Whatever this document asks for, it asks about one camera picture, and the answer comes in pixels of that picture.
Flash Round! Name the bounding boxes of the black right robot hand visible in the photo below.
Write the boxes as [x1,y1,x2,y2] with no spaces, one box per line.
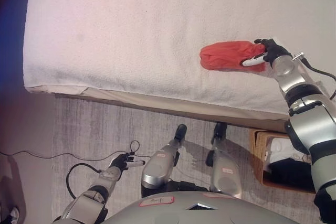
[241,38,292,67]

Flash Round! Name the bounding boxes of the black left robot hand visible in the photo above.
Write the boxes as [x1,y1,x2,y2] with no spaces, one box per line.
[110,153,146,175]

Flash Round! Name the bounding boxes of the orange garment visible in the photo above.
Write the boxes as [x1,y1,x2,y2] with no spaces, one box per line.
[199,40,269,73]

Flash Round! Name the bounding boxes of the wicker laundry basket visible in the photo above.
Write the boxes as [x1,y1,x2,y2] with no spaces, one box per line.
[248,127,317,195]

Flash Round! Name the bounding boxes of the silver left robot leg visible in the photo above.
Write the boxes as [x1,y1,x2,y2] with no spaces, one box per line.
[140,124,188,198]

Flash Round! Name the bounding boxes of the silver robot leg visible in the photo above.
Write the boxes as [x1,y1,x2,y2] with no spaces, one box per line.
[205,122,243,199]
[140,124,188,198]

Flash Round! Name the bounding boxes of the grey striped rug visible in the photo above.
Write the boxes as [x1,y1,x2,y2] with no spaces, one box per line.
[50,94,336,224]

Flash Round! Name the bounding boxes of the grey robot torso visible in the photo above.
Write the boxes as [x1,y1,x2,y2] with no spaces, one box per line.
[103,190,300,224]

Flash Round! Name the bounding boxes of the white garment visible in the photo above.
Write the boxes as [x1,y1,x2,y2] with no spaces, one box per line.
[264,136,299,173]

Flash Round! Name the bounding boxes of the silver right robot leg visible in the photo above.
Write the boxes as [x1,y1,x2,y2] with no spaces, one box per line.
[205,122,243,199]

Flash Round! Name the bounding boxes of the black white shoe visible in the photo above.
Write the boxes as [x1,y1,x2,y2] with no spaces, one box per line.
[0,206,20,224]

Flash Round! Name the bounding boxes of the black garment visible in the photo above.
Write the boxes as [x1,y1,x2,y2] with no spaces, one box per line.
[267,155,317,193]

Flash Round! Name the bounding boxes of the white terry blanket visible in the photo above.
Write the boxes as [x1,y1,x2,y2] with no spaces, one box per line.
[23,0,336,116]

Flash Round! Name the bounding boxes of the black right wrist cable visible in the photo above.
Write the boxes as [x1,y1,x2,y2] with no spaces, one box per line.
[290,51,336,81]

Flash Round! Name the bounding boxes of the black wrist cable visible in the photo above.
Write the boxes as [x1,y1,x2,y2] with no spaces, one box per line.
[290,51,336,81]
[65,163,103,199]

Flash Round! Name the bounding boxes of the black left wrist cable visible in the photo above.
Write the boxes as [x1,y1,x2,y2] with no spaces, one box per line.
[65,163,103,199]

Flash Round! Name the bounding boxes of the thin black floor cable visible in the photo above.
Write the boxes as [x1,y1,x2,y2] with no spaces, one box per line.
[0,140,140,162]

